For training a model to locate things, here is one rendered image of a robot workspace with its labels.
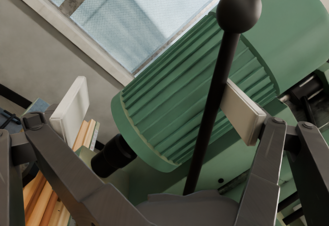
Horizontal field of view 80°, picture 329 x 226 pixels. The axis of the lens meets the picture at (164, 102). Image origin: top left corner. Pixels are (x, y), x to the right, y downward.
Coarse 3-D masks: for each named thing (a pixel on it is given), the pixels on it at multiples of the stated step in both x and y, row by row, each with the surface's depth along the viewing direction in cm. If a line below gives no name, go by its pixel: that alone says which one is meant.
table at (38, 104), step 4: (36, 100) 63; (40, 100) 64; (32, 104) 61; (36, 104) 62; (40, 104) 63; (44, 104) 65; (48, 104) 66; (28, 108) 59; (32, 108) 60; (36, 108) 61; (40, 108) 62; (44, 108) 64; (24, 112) 57; (28, 112) 58; (20, 116) 57
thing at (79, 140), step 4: (84, 120) 69; (84, 124) 68; (88, 124) 70; (80, 128) 66; (84, 128) 67; (80, 132) 64; (84, 132) 65; (76, 136) 63; (80, 136) 62; (76, 140) 60; (80, 140) 61; (76, 144) 59; (80, 144) 60; (72, 148) 57; (76, 148) 58; (60, 204) 43; (60, 208) 43; (56, 216) 41; (56, 220) 40; (48, 224) 39
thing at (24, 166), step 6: (30, 162) 41; (24, 168) 40; (30, 168) 38; (36, 168) 38; (24, 174) 38; (30, 174) 37; (36, 174) 37; (24, 180) 37; (30, 180) 37; (24, 186) 38
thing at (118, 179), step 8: (80, 152) 40; (88, 152) 41; (88, 160) 40; (112, 176) 42; (120, 176) 44; (128, 176) 47; (120, 184) 43; (128, 184) 45; (120, 192) 41; (128, 192) 43
